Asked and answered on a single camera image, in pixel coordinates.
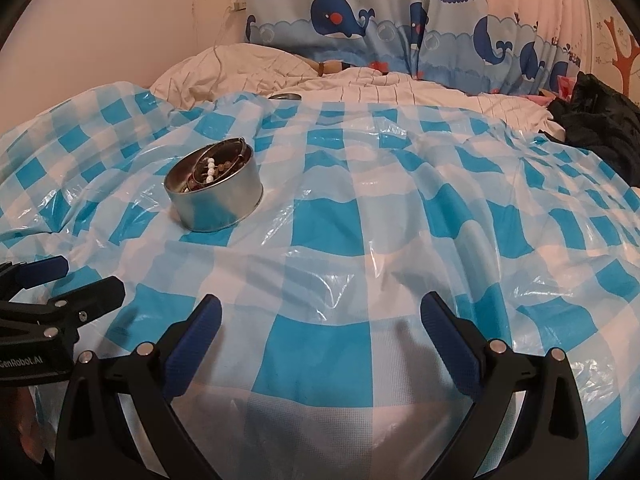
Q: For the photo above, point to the black clothing pile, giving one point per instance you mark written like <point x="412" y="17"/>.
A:
<point x="601" y="120"/>

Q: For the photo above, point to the blue white checkered plastic cloth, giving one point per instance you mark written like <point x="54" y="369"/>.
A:
<point x="322" y="369"/>

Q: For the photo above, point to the small silver tin lid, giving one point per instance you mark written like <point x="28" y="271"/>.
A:
<point x="286" y="96"/>

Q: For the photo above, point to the white grid pattern pillow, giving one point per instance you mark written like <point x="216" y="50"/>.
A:
<point x="220" y="70"/>

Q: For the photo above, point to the blue whale print curtain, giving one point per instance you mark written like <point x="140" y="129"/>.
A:
<point x="475" y="46"/>

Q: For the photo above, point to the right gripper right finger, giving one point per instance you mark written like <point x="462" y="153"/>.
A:
<point x="549" y="439"/>

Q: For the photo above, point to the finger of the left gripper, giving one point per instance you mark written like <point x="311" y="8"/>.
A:
<point x="54" y="326"/>
<point x="18" y="276"/>

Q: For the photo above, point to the pink cloth item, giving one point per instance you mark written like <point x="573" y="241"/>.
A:
<point x="564" y="92"/>

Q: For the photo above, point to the silver metal bangle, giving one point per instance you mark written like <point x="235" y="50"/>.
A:
<point x="217" y="162"/>

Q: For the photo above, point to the round silver metal tin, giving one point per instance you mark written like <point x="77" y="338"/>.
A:
<point x="221" y="205"/>

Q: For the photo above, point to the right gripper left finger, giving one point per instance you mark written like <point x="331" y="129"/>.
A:
<point x="94" y="440"/>

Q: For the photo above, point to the white wardrobe with tree decal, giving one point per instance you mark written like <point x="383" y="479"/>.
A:
<point x="614" y="52"/>

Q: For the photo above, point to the white grid pattern quilt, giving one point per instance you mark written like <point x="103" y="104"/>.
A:
<point x="364" y="85"/>

